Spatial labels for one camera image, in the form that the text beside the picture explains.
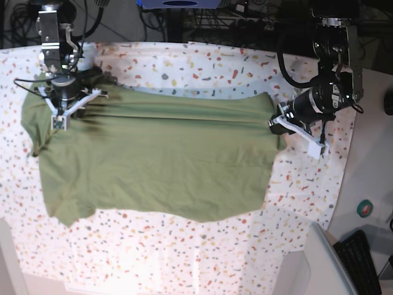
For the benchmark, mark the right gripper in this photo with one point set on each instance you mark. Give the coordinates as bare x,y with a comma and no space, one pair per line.
66,90

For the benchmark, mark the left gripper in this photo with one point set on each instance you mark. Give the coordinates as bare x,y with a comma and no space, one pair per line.
319,103

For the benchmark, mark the green t-shirt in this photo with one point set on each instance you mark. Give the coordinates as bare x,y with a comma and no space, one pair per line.
204,160

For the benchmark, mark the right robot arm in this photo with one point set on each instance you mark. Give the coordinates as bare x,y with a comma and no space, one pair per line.
61,50

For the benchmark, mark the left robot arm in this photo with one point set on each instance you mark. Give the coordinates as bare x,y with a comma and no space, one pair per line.
338,84

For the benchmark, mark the black object at right edge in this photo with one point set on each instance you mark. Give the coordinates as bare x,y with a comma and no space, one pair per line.
388,103

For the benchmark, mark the green tape roll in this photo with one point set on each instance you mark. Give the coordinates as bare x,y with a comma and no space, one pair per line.
364,208

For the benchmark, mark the terrazzo patterned tablecloth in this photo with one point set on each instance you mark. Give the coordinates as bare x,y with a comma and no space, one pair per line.
128,252

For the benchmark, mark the blue box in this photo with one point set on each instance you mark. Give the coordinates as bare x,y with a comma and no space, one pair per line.
179,4

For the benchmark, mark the black keyboard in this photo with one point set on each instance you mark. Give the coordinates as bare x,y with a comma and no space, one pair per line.
354,253

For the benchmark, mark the grey plastic bin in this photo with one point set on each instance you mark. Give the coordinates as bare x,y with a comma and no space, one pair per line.
315,270

